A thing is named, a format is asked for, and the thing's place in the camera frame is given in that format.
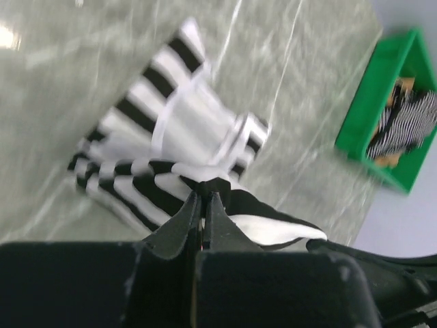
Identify wide black white striped tank top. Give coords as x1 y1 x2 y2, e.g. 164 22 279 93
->
68 18 326 249

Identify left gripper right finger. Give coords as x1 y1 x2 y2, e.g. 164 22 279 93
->
202 192 264 254

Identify thin striped tank top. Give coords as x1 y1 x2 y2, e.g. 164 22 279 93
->
367 80 437 158

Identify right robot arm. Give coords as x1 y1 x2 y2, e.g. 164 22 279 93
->
306 240 436 327

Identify tan tank top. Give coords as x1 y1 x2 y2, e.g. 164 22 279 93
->
367 77 415 168

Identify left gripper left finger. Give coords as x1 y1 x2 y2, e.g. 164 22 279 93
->
139 192 202 327

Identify green plastic bin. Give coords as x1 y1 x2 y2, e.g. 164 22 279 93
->
335 28 436 194

